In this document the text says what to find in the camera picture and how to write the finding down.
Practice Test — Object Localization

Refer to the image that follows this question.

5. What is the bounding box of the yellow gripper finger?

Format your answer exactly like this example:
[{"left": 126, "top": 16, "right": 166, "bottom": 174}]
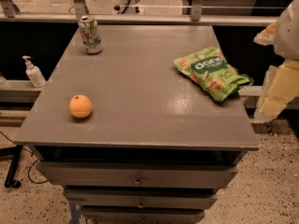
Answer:
[{"left": 253, "top": 21, "right": 278, "bottom": 46}]

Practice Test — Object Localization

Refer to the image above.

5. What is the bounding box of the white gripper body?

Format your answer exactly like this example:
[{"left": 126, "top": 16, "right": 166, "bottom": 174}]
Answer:
[{"left": 274, "top": 0, "right": 299, "bottom": 60}]

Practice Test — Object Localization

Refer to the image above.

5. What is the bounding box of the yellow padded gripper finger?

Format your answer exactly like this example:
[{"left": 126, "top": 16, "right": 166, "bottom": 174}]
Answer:
[{"left": 254, "top": 59, "right": 299, "bottom": 122}]

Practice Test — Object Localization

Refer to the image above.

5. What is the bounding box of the green rice chip bag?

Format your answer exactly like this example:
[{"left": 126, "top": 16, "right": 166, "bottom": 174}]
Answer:
[{"left": 174, "top": 46, "right": 254, "bottom": 103}]

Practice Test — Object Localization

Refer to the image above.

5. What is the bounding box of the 7up soda can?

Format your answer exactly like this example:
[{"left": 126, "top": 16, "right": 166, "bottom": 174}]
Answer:
[{"left": 78, "top": 15, "right": 103, "bottom": 54}]

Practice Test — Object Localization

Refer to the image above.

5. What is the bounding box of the grey drawer cabinet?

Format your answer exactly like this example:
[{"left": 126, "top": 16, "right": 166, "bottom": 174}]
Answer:
[{"left": 13, "top": 24, "right": 261, "bottom": 224}]

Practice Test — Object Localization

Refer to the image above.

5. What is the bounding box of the metal window railing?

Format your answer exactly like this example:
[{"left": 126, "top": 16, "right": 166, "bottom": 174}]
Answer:
[{"left": 0, "top": 0, "right": 291, "bottom": 26}]

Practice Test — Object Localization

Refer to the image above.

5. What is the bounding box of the orange fruit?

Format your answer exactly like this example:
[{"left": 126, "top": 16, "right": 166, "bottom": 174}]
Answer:
[{"left": 69, "top": 94, "right": 93, "bottom": 119}]

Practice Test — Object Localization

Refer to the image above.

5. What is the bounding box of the bottom grey drawer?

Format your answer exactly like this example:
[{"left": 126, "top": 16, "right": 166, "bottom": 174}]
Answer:
[{"left": 81, "top": 206, "right": 205, "bottom": 224}]

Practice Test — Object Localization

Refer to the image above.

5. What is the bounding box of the grey drawer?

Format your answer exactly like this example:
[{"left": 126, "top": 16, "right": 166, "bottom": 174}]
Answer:
[
  {"left": 36, "top": 161, "right": 237, "bottom": 189},
  {"left": 64, "top": 189, "right": 217, "bottom": 209},
  {"left": 81, "top": 206, "right": 205, "bottom": 224}
]

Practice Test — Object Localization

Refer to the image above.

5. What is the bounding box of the middle grey drawer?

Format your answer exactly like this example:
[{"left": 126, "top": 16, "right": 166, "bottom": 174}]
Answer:
[{"left": 64, "top": 189, "right": 217, "bottom": 209}]

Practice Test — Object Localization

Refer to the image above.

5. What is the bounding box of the top grey drawer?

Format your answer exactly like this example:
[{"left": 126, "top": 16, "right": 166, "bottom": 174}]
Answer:
[{"left": 36, "top": 161, "right": 237, "bottom": 189}]

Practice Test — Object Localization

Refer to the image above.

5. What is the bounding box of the white pump dispenser bottle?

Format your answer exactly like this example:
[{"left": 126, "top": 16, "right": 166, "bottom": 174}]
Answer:
[{"left": 22, "top": 56, "right": 46, "bottom": 88}]

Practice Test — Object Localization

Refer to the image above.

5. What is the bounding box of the black stand leg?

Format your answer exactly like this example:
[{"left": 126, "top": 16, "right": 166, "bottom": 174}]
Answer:
[{"left": 0, "top": 146, "right": 21, "bottom": 189}]

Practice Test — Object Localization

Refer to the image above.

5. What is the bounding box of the black floor cable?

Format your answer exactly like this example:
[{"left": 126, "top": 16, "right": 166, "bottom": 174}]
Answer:
[{"left": 0, "top": 131, "right": 50, "bottom": 185}]

